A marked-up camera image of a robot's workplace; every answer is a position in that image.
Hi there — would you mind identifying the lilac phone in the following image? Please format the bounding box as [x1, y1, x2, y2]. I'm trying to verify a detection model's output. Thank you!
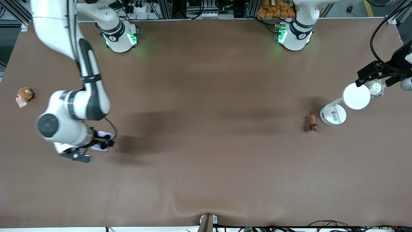
[90, 130, 115, 152]

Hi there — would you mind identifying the brown lion statue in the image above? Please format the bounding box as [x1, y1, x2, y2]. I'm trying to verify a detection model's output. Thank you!
[304, 111, 319, 132]

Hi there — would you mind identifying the white desk lamp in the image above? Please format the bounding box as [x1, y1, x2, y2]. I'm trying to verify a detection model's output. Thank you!
[320, 82, 371, 126]

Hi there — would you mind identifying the grey white plush toy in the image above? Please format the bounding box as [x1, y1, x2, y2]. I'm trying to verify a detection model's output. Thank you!
[367, 80, 386, 99]

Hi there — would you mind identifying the brown plush toy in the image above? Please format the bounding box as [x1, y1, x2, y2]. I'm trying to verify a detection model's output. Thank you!
[17, 87, 34, 102]

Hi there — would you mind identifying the pile of orange packets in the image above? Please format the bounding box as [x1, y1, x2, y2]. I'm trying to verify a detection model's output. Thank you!
[256, 0, 297, 19]

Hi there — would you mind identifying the white power strip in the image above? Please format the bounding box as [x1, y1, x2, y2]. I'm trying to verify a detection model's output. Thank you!
[124, 3, 152, 14]

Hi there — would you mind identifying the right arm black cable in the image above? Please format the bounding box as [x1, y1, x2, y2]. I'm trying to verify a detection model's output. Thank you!
[104, 117, 118, 140]

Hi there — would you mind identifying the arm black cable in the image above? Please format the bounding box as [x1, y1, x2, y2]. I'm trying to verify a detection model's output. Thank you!
[370, 3, 412, 65]
[104, 117, 118, 140]

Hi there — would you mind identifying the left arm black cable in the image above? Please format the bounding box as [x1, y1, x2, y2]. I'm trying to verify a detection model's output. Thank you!
[370, 3, 412, 65]

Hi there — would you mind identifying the aluminium frame profile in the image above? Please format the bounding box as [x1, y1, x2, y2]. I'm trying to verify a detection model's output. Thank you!
[0, 0, 33, 27]
[384, 0, 412, 25]

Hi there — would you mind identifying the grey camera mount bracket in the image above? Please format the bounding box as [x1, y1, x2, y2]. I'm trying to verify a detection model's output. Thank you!
[197, 213, 219, 232]

